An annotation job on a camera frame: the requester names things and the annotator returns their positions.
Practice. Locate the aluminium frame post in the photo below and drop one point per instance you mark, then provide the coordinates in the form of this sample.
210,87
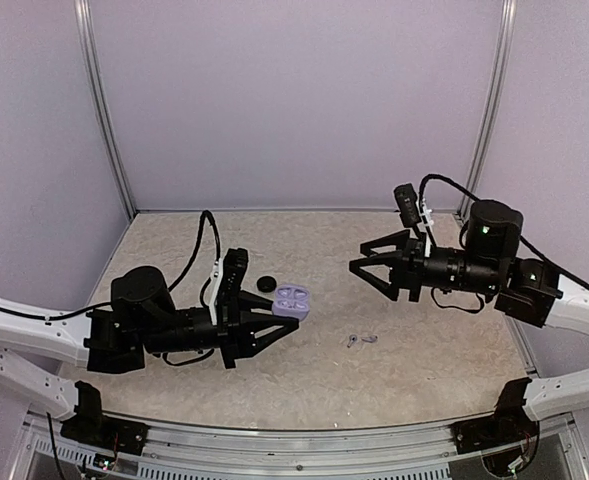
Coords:
493,99
89,50

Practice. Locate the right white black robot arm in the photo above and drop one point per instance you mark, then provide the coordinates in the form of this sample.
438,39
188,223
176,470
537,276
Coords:
527,290

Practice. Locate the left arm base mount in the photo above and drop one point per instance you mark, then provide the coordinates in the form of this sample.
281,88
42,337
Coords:
89,425

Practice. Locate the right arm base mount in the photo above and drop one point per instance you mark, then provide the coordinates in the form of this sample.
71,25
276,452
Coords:
508,423

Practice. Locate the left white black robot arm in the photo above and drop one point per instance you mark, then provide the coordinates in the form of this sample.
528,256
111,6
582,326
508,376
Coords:
115,337

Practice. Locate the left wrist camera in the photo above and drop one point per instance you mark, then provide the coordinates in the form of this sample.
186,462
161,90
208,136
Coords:
226,277

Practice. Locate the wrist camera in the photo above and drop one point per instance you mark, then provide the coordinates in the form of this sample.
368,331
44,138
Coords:
413,216
226,277

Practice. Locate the left aluminium frame post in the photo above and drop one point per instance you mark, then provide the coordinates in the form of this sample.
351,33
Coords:
89,50

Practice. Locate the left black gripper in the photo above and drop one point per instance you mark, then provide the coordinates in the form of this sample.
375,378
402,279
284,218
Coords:
234,335

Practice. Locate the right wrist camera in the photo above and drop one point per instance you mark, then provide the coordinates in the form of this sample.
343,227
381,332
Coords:
413,216

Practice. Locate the right aluminium frame post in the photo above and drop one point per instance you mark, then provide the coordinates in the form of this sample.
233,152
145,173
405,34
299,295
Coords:
493,99

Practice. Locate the front aluminium rail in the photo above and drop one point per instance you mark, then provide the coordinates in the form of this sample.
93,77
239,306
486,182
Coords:
175,450

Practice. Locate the purple round charging case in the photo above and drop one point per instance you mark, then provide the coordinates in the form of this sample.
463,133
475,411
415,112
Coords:
291,301

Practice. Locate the black earbud charging case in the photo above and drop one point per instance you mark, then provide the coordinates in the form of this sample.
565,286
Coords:
266,284

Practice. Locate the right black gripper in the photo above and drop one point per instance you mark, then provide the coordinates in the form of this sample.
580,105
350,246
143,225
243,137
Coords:
407,274

